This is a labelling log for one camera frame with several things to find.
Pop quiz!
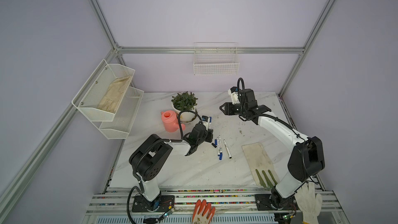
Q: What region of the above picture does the orange rubber glove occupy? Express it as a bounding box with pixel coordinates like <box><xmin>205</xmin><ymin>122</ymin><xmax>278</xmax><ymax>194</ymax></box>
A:
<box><xmin>192</xmin><ymin>200</ymin><xmax>215</xmax><ymax>224</ymax></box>

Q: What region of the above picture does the white two-tier mesh shelf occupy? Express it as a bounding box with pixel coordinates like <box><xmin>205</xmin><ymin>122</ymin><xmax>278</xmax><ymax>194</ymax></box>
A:
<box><xmin>72</xmin><ymin>60</ymin><xmax>144</xmax><ymax>140</ymax></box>

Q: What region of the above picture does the white pen with blue cap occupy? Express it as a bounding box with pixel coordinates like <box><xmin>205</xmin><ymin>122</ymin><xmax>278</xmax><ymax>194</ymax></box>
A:
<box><xmin>218</xmin><ymin>136</ymin><xmax>223</xmax><ymax>160</ymax></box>

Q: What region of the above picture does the pink watering can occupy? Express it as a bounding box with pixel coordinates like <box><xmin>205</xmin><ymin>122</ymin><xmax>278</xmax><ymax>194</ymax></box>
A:
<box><xmin>161</xmin><ymin>111</ymin><xmax>180</xmax><ymax>133</ymax></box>

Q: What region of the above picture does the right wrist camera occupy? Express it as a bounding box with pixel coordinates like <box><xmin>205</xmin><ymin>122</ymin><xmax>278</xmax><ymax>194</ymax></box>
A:
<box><xmin>228</xmin><ymin>87</ymin><xmax>240</xmax><ymax>104</ymax></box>

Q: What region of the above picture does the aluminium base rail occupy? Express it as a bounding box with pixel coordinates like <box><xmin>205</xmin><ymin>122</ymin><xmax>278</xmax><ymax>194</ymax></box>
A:
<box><xmin>81</xmin><ymin>186</ymin><xmax>350</xmax><ymax>224</ymax></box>

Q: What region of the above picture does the white knit glove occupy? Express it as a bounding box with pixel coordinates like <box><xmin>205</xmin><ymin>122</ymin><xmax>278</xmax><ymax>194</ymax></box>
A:
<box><xmin>295</xmin><ymin>183</ymin><xmax>323</xmax><ymax>224</ymax></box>

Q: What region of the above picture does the green potted plant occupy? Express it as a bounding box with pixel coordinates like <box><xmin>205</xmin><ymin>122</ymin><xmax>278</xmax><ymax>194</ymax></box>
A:
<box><xmin>172</xmin><ymin>91</ymin><xmax>198</xmax><ymax>123</ymax></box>

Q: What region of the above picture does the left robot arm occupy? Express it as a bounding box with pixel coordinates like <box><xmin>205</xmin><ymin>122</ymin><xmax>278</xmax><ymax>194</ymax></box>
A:
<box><xmin>129</xmin><ymin>123</ymin><xmax>214</xmax><ymax>211</ymax></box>

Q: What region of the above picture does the white pen blue end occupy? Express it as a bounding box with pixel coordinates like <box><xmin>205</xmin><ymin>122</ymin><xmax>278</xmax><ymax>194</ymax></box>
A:
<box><xmin>214</xmin><ymin>139</ymin><xmax>220</xmax><ymax>156</ymax></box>

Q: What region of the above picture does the white pen right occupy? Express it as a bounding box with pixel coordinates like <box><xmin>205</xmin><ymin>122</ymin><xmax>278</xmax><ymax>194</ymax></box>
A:
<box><xmin>223</xmin><ymin>140</ymin><xmax>232</xmax><ymax>159</ymax></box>

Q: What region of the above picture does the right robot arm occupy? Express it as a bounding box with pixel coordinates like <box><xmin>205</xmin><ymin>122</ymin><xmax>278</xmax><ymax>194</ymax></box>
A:
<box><xmin>220</xmin><ymin>87</ymin><xmax>325</xmax><ymax>209</ymax></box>

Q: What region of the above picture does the beige green work glove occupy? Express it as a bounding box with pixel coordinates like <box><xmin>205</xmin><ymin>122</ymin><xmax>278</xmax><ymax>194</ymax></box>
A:
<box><xmin>242</xmin><ymin>143</ymin><xmax>279</xmax><ymax>189</ymax></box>

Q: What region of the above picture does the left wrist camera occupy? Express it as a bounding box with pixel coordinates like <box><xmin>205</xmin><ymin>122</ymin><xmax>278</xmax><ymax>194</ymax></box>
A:
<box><xmin>202</xmin><ymin>115</ymin><xmax>209</xmax><ymax>130</ymax></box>

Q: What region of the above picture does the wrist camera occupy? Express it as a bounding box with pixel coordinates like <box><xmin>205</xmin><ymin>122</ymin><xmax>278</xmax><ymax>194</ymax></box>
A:
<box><xmin>202</xmin><ymin>115</ymin><xmax>209</xmax><ymax>130</ymax></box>
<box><xmin>228</xmin><ymin>87</ymin><xmax>240</xmax><ymax>104</ymax></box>

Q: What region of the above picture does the white wire wall basket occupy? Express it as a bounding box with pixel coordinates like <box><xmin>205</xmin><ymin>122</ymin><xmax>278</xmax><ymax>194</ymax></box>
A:
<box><xmin>193</xmin><ymin>42</ymin><xmax>240</xmax><ymax>76</ymax></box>

